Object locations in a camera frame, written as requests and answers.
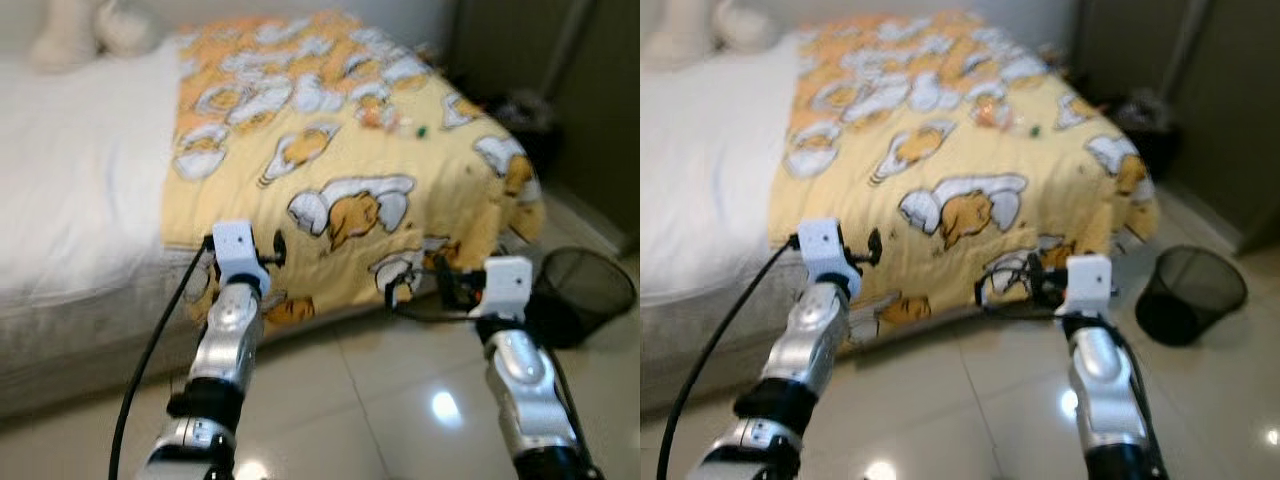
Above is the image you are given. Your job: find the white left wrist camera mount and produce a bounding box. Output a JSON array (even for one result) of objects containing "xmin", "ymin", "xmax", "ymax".
[
  {"xmin": 797, "ymin": 218, "xmax": 863, "ymax": 293},
  {"xmin": 210, "ymin": 220, "xmax": 273, "ymax": 291}
]

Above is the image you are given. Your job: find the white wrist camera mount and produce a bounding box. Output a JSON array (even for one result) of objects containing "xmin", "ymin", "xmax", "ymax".
[
  {"xmin": 1060, "ymin": 254, "xmax": 1114, "ymax": 319},
  {"xmin": 210, "ymin": 220, "xmax": 273, "ymax": 291},
  {"xmin": 470, "ymin": 257, "xmax": 534, "ymax": 323},
  {"xmin": 797, "ymin": 218, "xmax": 863, "ymax": 293}
]

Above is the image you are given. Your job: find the beige plush toy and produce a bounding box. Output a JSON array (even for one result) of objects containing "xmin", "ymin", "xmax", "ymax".
[
  {"xmin": 28, "ymin": 0, "xmax": 166, "ymax": 73},
  {"xmin": 645, "ymin": 0, "xmax": 776, "ymax": 71}
]

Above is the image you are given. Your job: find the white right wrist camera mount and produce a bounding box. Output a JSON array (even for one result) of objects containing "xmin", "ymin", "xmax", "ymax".
[
  {"xmin": 470, "ymin": 257, "xmax": 534, "ymax": 323},
  {"xmin": 1060, "ymin": 254, "xmax": 1114, "ymax": 319}
]

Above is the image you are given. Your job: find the white bed mattress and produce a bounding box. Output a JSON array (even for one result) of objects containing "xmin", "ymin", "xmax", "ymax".
[
  {"xmin": 0, "ymin": 38, "xmax": 401, "ymax": 421},
  {"xmin": 640, "ymin": 30, "xmax": 1001, "ymax": 416}
]

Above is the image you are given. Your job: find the black mesh wastebasket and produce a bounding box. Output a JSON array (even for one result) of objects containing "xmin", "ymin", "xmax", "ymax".
[
  {"xmin": 1135, "ymin": 245, "xmax": 1249, "ymax": 348},
  {"xmin": 525, "ymin": 247, "xmax": 638, "ymax": 351}
]

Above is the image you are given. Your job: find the black bag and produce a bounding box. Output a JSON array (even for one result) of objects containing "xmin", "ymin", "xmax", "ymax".
[
  {"xmin": 1110, "ymin": 88, "xmax": 1181, "ymax": 176},
  {"xmin": 490, "ymin": 90, "xmax": 561, "ymax": 176}
]

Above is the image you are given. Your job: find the yellow cartoon print blanket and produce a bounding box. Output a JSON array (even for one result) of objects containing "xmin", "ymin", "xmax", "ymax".
[
  {"xmin": 160, "ymin": 10, "xmax": 546, "ymax": 331},
  {"xmin": 768, "ymin": 10, "xmax": 1161, "ymax": 346}
]

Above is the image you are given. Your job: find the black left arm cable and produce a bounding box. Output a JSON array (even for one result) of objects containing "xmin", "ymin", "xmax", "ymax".
[
  {"xmin": 108, "ymin": 235, "xmax": 216, "ymax": 480},
  {"xmin": 655, "ymin": 235, "xmax": 801, "ymax": 480}
]

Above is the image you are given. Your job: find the dark wooden cabinet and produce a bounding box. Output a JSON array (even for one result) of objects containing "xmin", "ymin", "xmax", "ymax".
[{"xmin": 1075, "ymin": 0, "xmax": 1280, "ymax": 251}]

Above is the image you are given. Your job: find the orange crumpled wrapper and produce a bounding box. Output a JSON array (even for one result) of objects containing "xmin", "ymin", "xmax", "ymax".
[
  {"xmin": 355, "ymin": 95, "xmax": 401, "ymax": 133},
  {"xmin": 975, "ymin": 95, "xmax": 1016, "ymax": 131}
]

